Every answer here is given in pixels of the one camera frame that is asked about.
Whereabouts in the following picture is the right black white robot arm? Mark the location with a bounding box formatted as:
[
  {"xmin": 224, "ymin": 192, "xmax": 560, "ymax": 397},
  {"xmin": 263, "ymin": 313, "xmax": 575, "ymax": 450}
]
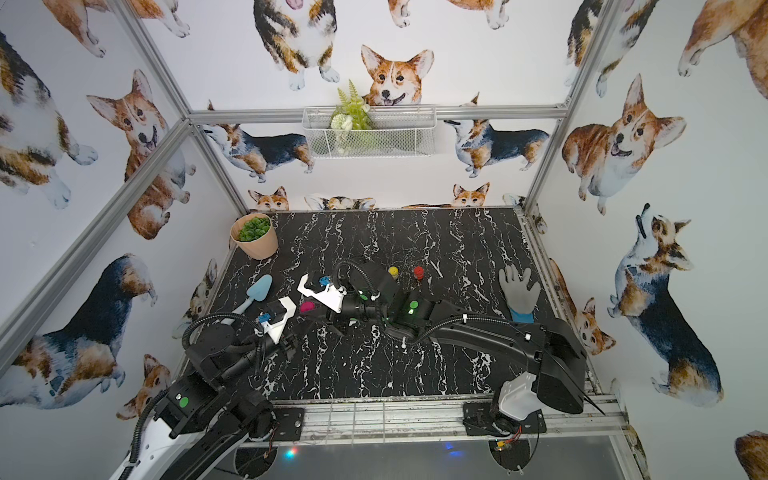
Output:
[{"xmin": 301, "ymin": 260, "xmax": 588, "ymax": 421}]

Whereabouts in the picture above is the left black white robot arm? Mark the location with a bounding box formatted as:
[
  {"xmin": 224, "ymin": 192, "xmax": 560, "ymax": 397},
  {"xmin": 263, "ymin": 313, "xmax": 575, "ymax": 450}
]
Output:
[{"xmin": 113, "ymin": 312, "xmax": 323, "ymax": 479}]

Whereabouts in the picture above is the light blue garden trowel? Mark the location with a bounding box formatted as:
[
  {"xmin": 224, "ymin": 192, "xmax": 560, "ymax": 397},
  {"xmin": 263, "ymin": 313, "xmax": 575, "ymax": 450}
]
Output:
[{"xmin": 233, "ymin": 274, "xmax": 273, "ymax": 315}]

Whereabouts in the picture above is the beige pot with green plant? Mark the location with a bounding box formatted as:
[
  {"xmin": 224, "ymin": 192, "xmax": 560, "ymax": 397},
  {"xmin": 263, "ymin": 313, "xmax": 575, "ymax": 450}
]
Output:
[{"xmin": 230, "ymin": 212, "xmax": 278, "ymax": 260}]

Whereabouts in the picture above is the grey rubber glove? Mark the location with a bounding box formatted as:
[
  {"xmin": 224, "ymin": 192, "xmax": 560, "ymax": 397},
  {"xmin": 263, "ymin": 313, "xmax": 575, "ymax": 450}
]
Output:
[{"xmin": 498, "ymin": 265, "xmax": 541, "ymax": 324}]

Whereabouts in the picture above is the green fern plant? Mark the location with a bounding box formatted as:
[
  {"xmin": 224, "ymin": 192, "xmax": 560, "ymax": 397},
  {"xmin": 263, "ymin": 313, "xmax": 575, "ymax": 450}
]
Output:
[{"xmin": 330, "ymin": 81, "xmax": 373, "ymax": 131}]

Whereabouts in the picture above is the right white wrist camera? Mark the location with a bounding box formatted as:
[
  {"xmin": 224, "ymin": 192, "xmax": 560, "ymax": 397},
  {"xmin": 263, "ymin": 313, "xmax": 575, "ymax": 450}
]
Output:
[{"xmin": 298, "ymin": 273, "xmax": 345, "ymax": 313}]

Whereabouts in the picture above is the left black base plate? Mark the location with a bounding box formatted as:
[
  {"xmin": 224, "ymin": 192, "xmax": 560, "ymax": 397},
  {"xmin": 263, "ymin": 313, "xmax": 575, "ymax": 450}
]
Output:
[{"xmin": 255, "ymin": 407, "xmax": 306, "ymax": 443}]

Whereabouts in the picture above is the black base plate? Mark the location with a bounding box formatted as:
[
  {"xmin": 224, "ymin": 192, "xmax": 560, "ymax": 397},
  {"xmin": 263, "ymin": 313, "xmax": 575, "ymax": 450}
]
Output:
[
  {"xmin": 462, "ymin": 402, "xmax": 547, "ymax": 438},
  {"xmin": 255, "ymin": 407, "xmax": 306, "ymax": 443}
]

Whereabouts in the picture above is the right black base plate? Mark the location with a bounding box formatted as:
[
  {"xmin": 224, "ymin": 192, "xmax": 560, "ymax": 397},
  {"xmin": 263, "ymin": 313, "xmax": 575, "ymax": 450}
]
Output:
[{"xmin": 462, "ymin": 402, "xmax": 547, "ymax": 438}]

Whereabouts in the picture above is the white wire wall basket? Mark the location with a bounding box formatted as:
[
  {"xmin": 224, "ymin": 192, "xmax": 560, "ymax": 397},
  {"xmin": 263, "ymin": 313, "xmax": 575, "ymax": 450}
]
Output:
[{"xmin": 302, "ymin": 106, "xmax": 437, "ymax": 159}]

